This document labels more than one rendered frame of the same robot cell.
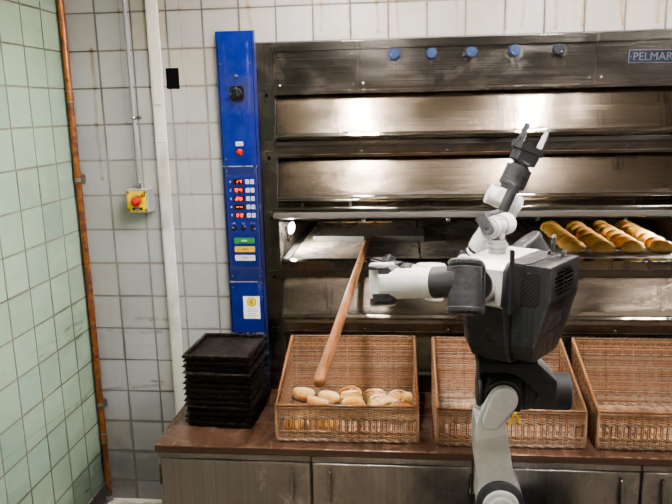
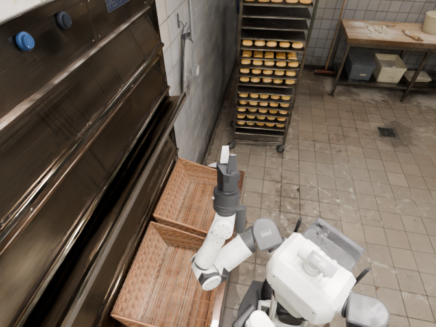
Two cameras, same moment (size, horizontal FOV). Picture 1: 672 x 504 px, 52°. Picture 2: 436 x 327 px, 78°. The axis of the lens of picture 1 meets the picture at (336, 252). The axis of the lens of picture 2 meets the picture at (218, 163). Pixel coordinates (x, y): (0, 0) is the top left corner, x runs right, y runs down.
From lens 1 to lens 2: 2.34 m
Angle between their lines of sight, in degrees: 78
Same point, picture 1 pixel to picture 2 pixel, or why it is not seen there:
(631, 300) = (157, 170)
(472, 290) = not seen: hidden behind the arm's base
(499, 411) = not seen: hidden behind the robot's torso
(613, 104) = (115, 58)
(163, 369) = not seen: outside the picture
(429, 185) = (43, 255)
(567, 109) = (95, 82)
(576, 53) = (75, 17)
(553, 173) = (109, 141)
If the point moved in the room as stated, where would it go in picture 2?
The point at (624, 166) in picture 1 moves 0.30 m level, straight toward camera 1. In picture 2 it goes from (132, 101) to (183, 118)
